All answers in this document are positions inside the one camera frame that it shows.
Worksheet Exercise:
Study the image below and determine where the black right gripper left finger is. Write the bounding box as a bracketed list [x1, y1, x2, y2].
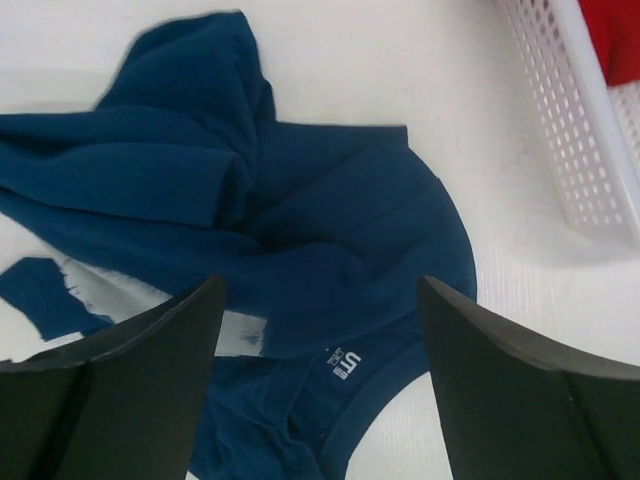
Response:
[1, 277, 226, 479]

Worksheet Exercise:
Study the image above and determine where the blue cartoon print t-shirt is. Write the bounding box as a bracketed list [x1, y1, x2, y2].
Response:
[1, 12, 477, 479]

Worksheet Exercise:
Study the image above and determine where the red t-shirt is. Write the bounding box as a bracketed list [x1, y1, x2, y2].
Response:
[579, 0, 639, 87]

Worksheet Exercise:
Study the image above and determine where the white perforated plastic basket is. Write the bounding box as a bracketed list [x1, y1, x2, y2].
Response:
[495, 1, 639, 246]

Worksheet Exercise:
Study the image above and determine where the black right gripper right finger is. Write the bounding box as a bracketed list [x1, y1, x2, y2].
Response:
[417, 277, 639, 479]

